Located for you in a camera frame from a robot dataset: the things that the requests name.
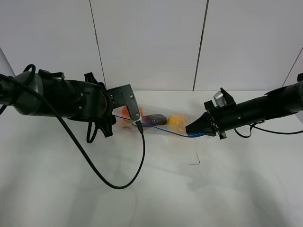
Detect orange fruit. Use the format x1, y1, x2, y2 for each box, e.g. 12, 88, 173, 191
122, 106, 143, 119

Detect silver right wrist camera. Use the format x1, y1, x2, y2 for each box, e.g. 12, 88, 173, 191
214, 91, 227, 107

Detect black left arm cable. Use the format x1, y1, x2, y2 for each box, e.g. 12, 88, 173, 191
0, 64, 146, 189

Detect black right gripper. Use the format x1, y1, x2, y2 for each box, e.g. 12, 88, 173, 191
186, 101, 239, 140

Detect clear zip bag blue zipper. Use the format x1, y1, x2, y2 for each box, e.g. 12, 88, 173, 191
113, 105, 200, 138

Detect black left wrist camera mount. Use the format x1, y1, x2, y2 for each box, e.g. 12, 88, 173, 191
107, 84, 141, 122

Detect yellow pear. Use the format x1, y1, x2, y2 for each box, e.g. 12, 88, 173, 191
168, 113, 186, 125

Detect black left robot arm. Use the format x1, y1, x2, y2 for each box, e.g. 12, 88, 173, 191
0, 64, 116, 143

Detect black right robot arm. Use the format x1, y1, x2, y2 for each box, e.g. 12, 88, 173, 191
186, 74, 303, 139

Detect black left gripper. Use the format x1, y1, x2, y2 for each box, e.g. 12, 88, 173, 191
80, 72, 116, 143

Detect purple eggplant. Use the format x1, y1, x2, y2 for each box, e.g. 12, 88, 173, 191
142, 114, 168, 126

